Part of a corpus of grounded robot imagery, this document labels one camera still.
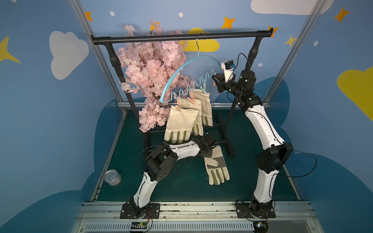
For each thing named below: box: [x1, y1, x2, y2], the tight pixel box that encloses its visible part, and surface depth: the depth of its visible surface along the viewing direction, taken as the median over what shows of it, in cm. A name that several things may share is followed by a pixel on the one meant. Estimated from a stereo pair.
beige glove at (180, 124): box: [164, 105, 199, 144], surface depth 73 cm
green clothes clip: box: [199, 81, 207, 94], surface depth 73 cm
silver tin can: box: [104, 168, 122, 186], surface depth 82 cm
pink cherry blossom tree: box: [116, 42, 196, 133], surface depth 73 cm
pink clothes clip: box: [186, 92, 195, 105], surface depth 68 cm
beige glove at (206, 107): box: [192, 88, 213, 127], surface depth 79 cm
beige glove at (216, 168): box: [203, 145, 230, 186], surface depth 90 cm
